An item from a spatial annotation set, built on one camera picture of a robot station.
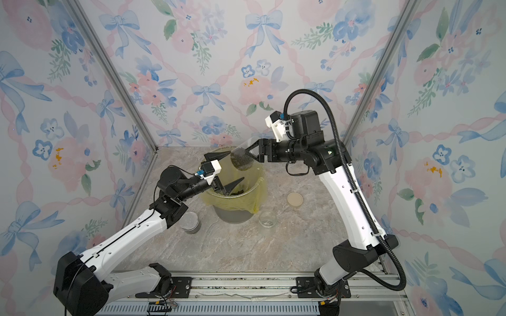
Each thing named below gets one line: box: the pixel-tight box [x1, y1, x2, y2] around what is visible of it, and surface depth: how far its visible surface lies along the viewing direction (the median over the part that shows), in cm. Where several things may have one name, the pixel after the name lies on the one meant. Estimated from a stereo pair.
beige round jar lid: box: [287, 192, 304, 207], surface depth 100 cm
